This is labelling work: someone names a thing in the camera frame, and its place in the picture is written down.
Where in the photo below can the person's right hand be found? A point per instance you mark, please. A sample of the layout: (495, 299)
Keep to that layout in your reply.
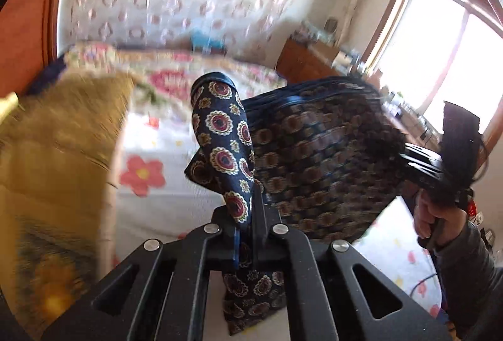
(424, 211)

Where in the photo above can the wooden sideboard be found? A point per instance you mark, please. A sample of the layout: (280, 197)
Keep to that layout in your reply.
(302, 62)

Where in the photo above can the window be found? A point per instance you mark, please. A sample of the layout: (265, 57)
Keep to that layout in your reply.
(440, 50)

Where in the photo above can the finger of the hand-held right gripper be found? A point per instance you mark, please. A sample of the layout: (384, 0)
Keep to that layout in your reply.
(424, 166)

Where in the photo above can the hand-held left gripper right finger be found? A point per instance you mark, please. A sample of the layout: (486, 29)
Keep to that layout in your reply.
(261, 242)

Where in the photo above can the white flower-print sheet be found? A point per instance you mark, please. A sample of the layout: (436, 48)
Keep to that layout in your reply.
(165, 199)

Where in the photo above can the blue tissue box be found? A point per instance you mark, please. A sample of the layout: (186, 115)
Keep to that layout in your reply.
(208, 42)

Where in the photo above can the floral bed blanket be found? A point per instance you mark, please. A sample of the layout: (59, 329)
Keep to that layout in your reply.
(47, 79)

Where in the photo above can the yellow plush toy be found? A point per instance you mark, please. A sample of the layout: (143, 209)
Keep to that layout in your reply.
(8, 103)

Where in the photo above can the navy circle-patterned garment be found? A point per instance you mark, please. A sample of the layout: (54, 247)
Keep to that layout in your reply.
(314, 168)

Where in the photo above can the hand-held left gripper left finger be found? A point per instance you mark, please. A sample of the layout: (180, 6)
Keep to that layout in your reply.
(224, 246)

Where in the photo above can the person's right forearm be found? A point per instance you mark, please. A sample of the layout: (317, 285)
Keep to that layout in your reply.
(463, 266)

